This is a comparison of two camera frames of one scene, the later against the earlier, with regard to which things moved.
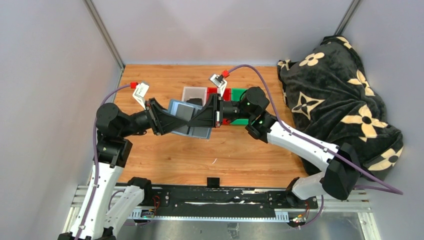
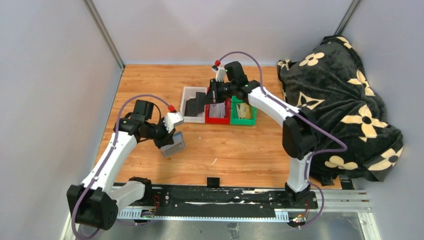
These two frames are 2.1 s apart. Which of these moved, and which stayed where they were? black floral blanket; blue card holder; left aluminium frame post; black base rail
Moved: blue card holder
Stayed: black base rail; black floral blanket; left aluminium frame post
